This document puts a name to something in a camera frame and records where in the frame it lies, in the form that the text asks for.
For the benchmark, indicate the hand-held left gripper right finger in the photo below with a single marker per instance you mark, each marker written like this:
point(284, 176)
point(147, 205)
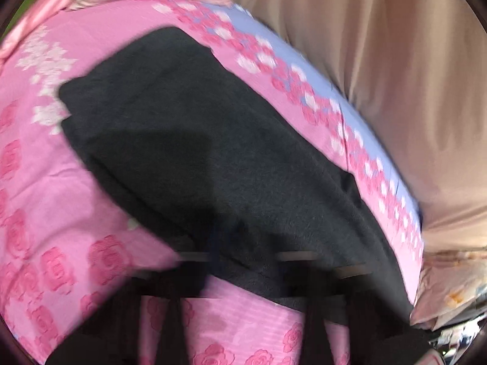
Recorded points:
point(315, 325)

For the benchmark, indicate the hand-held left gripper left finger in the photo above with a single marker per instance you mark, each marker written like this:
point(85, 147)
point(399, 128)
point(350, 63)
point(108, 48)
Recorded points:
point(215, 249)

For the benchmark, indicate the dark grey pants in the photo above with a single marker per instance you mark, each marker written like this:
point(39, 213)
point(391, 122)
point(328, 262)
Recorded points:
point(228, 159)

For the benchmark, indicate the pink floral bed sheet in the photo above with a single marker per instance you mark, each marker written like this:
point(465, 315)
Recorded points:
point(57, 205)

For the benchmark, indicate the beige curtain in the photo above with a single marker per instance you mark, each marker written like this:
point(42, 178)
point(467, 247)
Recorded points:
point(380, 64)

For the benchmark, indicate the pink satin cloth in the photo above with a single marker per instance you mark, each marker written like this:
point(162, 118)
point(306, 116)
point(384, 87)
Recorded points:
point(30, 26)

